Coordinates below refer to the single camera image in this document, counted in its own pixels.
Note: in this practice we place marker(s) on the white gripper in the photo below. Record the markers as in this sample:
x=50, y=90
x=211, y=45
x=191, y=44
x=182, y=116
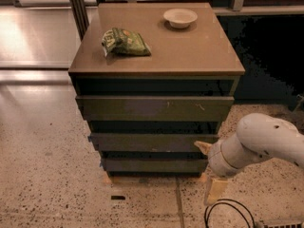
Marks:
x=216, y=160

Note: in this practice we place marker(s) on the drawer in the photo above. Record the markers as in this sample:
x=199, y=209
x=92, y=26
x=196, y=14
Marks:
x=154, y=108
x=160, y=166
x=149, y=142

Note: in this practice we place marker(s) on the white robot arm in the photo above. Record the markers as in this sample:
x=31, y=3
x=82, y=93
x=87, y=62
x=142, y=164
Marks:
x=258, y=138

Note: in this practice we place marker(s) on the brown drawer cabinet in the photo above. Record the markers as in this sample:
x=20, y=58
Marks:
x=196, y=61

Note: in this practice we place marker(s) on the white bowl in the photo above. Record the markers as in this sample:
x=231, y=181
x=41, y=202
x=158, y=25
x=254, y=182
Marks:
x=180, y=18

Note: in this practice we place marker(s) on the green snack bag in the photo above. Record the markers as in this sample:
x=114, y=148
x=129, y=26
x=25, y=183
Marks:
x=124, y=42

